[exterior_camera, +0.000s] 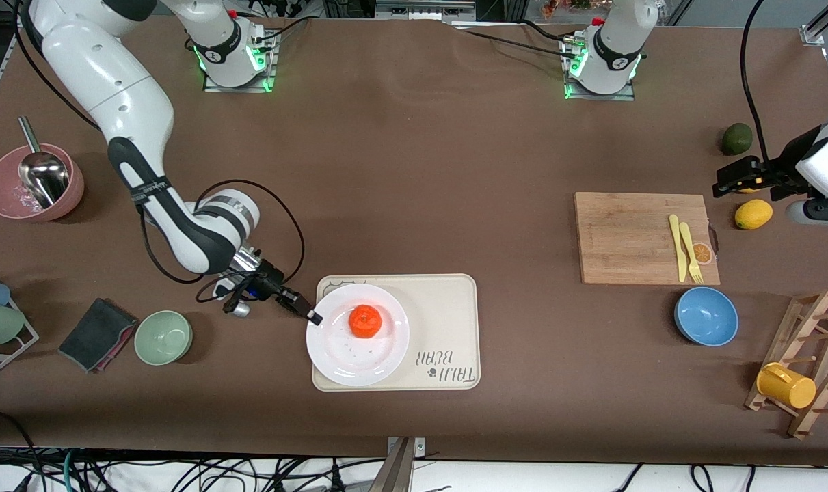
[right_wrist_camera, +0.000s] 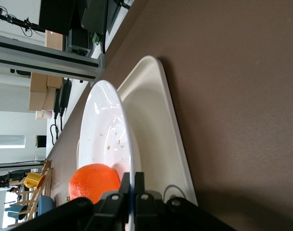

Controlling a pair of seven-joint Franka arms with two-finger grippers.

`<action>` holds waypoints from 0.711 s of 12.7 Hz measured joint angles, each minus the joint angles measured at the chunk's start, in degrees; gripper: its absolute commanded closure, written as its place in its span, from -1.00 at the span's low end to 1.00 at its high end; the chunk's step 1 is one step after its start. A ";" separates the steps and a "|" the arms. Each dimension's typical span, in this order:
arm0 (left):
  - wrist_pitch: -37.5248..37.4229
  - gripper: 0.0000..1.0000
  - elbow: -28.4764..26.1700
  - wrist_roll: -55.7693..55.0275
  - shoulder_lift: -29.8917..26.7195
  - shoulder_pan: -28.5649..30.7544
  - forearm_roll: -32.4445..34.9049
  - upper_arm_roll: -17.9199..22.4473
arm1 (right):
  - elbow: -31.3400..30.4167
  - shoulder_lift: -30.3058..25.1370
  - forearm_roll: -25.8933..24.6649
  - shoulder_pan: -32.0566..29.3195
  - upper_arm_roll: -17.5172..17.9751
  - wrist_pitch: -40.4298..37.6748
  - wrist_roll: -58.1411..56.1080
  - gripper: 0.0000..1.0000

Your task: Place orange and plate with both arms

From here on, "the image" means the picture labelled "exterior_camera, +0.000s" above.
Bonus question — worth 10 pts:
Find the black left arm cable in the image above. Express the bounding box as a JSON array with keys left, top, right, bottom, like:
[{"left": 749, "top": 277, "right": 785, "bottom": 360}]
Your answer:
[{"left": 740, "top": 0, "right": 773, "bottom": 168}]

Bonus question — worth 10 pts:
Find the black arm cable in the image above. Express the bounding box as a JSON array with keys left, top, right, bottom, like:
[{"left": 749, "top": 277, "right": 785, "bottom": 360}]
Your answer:
[
  {"left": 740, "top": 0, "right": 773, "bottom": 168},
  {"left": 14, "top": 0, "right": 306, "bottom": 303}
]

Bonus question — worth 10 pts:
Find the white round plate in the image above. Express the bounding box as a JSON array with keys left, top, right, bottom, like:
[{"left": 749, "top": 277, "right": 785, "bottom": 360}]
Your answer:
[{"left": 306, "top": 284, "right": 410, "bottom": 387}]

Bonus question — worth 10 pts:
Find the blue bowl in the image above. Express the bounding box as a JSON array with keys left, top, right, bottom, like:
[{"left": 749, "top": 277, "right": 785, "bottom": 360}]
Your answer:
[{"left": 674, "top": 286, "right": 740, "bottom": 347}]

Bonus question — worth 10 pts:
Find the pale green bowl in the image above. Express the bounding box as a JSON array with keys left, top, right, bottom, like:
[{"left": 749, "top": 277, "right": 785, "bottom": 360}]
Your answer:
[{"left": 134, "top": 310, "right": 193, "bottom": 366}]

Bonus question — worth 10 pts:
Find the grey wire cup rack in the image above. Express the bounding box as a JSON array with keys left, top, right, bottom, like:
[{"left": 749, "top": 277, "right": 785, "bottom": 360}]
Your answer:
[{"left": 0, "top": 271, "right": 40, "bottom": 381}]

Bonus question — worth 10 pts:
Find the wooden cutting board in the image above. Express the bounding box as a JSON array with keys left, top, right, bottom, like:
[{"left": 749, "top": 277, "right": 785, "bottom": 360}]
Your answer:
[{"left": 574, "top": 192, "right": 721, "bottom": 286}]

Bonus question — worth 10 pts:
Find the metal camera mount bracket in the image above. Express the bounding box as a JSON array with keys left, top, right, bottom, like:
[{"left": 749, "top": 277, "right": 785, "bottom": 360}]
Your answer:
[{"left": 369, "top": 436, "right": 427, "bottom": 492}]

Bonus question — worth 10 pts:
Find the metal ladle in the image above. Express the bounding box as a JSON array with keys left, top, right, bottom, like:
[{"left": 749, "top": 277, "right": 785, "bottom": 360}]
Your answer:
[{"left": 17, "top": 116, "right": 70, "bottom": 209}]

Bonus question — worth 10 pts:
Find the yellow plastic fork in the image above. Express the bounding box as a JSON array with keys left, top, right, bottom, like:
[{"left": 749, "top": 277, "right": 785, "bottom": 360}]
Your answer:
[{"left": 679, "top": 221, "right": 704, "bottom": 284}]

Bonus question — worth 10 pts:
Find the orange mandarin fruit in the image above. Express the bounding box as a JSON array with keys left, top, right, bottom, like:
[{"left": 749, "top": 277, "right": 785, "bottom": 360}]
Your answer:
[{"left": 349, "top": 305, "right": 382, "bottom": 339}]

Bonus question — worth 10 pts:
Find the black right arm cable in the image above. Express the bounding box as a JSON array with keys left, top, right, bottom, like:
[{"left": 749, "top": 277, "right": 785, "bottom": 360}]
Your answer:
[{"left": 14, "top": 0, "right": 306, "bottom": 303}]

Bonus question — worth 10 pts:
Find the yellow plastic knife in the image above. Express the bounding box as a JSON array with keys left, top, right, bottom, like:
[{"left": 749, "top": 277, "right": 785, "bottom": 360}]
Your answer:
[{"left": 669, "top": 214, "right": 689, "bottom": 283}]

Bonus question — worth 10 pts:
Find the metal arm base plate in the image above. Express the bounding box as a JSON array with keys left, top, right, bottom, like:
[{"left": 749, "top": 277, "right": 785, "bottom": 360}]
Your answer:
[
  {"left": 564, "top": 38, "right": 637, "bottom": 102},
  {"left": 204, "top": 31, "right": 276, "bottom": 93}
]

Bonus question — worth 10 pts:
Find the wooden mug rack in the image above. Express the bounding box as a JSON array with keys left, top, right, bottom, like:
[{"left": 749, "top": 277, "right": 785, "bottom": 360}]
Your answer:
[{"left": 744, "top": 289, "right": 828, "bottom": 439}]

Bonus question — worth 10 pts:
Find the black base cable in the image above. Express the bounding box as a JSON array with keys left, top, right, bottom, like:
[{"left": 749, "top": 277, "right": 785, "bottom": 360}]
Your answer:
[
  {"left": 451, "top": 19, "right": 582, "bottom": 62},
  {"left": 246, "top": 10, "right": 313, "bottom": 52}
]

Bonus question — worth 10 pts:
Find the cream bear print tray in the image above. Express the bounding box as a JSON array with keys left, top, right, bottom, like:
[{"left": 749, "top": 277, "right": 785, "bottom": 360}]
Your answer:
[{"left": 312, "top": 274, "right": 481, "bottom": 392}]

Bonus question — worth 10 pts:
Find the dark folded cloth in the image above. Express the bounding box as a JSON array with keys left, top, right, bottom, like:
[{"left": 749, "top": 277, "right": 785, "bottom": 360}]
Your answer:
[{"left": 58, "top": 297, "right": 139, "bottom": 374}]

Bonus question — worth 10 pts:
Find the aluminium frame rail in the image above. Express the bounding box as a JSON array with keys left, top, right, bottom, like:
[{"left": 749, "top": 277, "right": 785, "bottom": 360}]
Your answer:
[
  {"left": 800, "top": 0, "right": 828, "bottom": 47},
  {"left": 0, "top": 7, "right": 43, "bottom": 131}
]

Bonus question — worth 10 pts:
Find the yellow mug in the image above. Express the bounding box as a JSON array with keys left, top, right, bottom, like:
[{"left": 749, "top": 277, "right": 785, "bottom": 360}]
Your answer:
[{"left": 756, "top": 362, "right": 817, "bottom": 409}]

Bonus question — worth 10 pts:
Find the pink bowl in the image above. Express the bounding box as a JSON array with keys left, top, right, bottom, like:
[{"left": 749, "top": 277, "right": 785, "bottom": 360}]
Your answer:
[{"left": 0, "top": 143, "right": 85, "bottom": 222}]

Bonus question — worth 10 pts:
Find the dark green avocado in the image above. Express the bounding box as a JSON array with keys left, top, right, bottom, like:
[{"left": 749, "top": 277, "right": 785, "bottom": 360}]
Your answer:
[{"left": 721, "top": 123, "right": 753, "bottom": 156}]

